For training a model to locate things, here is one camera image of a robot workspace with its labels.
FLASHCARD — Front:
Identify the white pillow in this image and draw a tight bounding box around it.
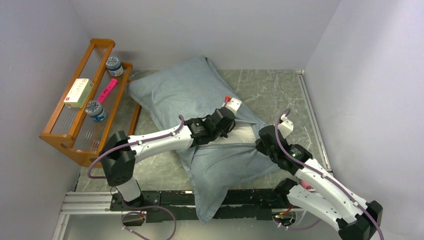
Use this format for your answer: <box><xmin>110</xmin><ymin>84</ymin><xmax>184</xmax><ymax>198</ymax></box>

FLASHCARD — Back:
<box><xmin>212</xmin><ymin>122</ymin><xmax>256</xmax><ymax>145</ymax></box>

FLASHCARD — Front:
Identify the blue grey pillow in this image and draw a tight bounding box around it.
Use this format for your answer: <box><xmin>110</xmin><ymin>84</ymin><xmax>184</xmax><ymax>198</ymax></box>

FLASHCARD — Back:
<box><xmin>126</xmin><ymin>55</ymin><xmax>278</xmax><ymax>223</ymax></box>

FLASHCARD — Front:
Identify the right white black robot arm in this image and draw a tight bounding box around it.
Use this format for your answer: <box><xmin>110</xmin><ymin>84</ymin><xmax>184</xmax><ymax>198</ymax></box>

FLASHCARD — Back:
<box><xmin>255</xmin><ymin>125</ymin><xmax>384</xmax><ymax>240</ymax></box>

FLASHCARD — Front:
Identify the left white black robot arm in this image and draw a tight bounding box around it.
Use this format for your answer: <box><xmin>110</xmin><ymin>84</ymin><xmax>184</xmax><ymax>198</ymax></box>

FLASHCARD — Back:
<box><xmin>97</xmin><ymin>104</ymin><xmax>237</xmax><ymax>210</ymax></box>

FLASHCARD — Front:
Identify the pink small bottle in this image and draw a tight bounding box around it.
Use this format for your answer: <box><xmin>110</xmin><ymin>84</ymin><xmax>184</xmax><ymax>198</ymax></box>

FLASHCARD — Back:
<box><xmin>300</xmin><ymin>180</ymin><xmax>314</xmax><ymax>191</ymax></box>

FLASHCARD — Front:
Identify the black base crossbar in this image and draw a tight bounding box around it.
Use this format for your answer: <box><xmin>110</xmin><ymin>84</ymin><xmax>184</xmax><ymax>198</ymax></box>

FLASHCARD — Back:
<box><xmin>109</xmin><ymin>188</ymin><xmax>290</xmax><ymax>223</ymax></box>

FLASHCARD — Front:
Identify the pink marker pen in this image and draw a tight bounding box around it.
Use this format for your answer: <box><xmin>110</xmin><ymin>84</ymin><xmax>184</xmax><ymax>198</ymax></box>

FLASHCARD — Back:
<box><xmin>97</xmin><ymin>78</ymin><xmax>118</xmax><ymax>104</ymax></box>

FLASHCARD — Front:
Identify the blue white round jar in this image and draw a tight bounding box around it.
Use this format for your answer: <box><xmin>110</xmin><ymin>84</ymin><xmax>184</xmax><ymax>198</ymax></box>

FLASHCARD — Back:
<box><xmin>105</xmin><ymin>56</ymin><xmax>124</xmax><ymax>77</ymax></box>

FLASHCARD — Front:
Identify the wooden slatted rack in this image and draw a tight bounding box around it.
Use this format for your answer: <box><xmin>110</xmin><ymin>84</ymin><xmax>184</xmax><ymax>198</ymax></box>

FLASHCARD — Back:
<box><xmin>39</xmin><ymin>38</ymin><xmax>133</xmax><ymax>167</ymax></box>

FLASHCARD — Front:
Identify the white cardboard box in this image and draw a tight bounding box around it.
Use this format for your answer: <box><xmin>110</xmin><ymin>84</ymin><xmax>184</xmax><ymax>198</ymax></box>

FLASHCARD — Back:
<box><xmin>63</xmin><ymin>78</ymin><xmax>94</xmax><ymax>108</ymax></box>

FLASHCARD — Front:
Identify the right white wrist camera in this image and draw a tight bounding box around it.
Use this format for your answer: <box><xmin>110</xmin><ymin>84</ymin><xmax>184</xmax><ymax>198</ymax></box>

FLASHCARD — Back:
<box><xmin>277</xmin><ymin>114</ymin><xmax>294</xmax><ymax>139</ymax></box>

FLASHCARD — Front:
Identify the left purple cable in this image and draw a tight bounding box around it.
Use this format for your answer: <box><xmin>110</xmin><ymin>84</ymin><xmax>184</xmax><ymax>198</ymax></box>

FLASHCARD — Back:
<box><xmin>87</xmin><ymin>114</ymin><xmax>178</xmax><ymax>240</ymax></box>

